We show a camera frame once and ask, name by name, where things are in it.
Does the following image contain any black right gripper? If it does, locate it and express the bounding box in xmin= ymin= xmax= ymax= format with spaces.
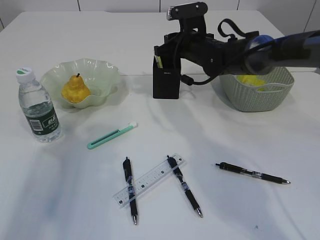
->
xmin=153 ymin=16 xmax=250 ymax=78

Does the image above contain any yellow utility knife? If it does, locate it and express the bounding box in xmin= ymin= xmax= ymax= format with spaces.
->
xmin=154 ymin=54 xmax=164 ymax=69

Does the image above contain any yellow pear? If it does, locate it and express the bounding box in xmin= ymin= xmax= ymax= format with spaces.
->
xmin=61 ymin=73 xmax=91 ymax=104

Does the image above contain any clear water bottle green label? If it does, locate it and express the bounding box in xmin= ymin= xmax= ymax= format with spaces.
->
xmin=15 ymin=67 xmax=61 ymax=143

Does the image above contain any blue black right robot arm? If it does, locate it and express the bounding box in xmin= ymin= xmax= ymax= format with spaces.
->
xmin=154 ymin=16 xmax=320 ymax=80

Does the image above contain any black square pen holder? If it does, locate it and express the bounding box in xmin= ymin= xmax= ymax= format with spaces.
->
xmin=152 ymin=59 xmax=180 ymax=100

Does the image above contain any green wavy glass plate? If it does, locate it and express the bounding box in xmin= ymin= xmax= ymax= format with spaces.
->
xmin=40 ymin=58 xmax=121 ymax=109

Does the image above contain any green utility knife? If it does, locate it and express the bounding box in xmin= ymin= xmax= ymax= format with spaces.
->
xmin=86 ymin=121 xmax=138 ymax=150

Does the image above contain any green woven plastic basket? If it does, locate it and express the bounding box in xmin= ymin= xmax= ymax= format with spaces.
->
xmin=219 ymin=67 xmax=295 ymax=112

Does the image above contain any black pen middle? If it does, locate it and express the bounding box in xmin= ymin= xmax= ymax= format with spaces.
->
xmin=167 ymin=155 xmax=203 ymax=218

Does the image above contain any black pen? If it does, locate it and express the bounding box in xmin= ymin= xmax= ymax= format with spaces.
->
xmin=167 ymin=155 xmax=203 ymax=218
xmin=122 ymin=157 xmax=138 ymax=226
xmin=215 ymin=162 xmax=291 ymax=185

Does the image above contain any transparent plastic ruler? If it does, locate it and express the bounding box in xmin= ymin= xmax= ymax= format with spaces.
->
xmin=112 ymin=153 xmax=185 ymax=208

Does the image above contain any black pen left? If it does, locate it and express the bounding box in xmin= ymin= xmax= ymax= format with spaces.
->
xmin=122 ymin=157 xmax=138 ymax=226

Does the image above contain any black pen right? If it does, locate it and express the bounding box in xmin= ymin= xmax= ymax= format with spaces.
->
xmin=215 ymin=162 xmax=291 ymax=185

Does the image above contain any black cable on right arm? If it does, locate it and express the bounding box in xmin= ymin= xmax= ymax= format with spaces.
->
xmin=172 ymin=18 xmax=261 ymax=86

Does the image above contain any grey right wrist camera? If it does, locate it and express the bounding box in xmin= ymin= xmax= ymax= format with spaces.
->
xmin=166 ymin=1 xmax=208 ymax=21

